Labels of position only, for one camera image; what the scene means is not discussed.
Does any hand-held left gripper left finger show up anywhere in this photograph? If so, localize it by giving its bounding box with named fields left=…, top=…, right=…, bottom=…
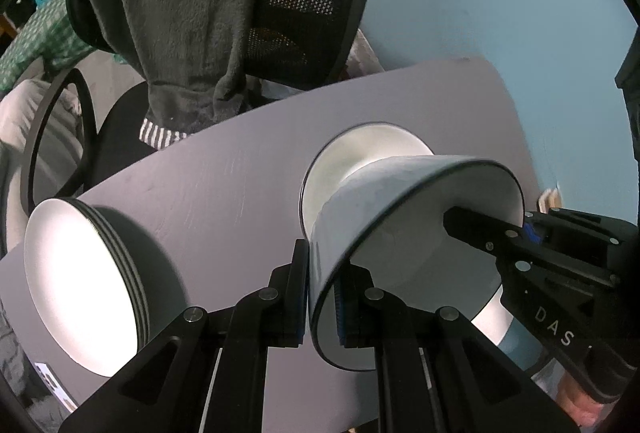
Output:
left=57, top=238, right=310, bottom=433

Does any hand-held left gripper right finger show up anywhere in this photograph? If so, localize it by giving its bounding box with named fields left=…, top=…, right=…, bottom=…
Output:
left=336, top=263, right=583, bottom=433

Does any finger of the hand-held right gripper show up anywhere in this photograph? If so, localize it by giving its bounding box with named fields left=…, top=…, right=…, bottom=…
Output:
left=522, top=208, right=640, bottom=264
left=443, top=206, right=532, bottom=265

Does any white bowl black rim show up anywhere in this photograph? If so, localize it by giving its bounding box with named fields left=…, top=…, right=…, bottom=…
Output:
left=306, top=155, right=527, bottom=372
left=300, top=122, right=436, bottom=239

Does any person's right hand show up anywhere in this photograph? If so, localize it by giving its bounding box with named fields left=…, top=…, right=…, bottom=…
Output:
left=555, top=374, right=616, bottom=430

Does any wooden board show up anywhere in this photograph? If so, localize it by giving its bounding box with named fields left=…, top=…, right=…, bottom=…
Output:
left=539, top=188, right=562, bottom=213

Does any pale pink cloth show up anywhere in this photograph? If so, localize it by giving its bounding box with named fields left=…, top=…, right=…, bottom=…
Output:
left=345, top=30, right=386, bottom=79

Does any white smartphone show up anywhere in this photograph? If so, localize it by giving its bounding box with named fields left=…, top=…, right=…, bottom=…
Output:
left=37, top=362, right=78, bottom=409

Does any dark grey fleece garment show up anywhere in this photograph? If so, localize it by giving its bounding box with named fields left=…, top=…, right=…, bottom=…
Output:
left=59, top=0, right=273, bottom=151

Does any light grey bed sheet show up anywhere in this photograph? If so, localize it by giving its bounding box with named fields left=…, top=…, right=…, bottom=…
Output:
left=0, top=78, right=83, bottom=254

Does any green checked tablecloth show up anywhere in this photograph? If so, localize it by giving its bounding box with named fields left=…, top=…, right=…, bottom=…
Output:
left=0, top=0, right=96, bottom=94

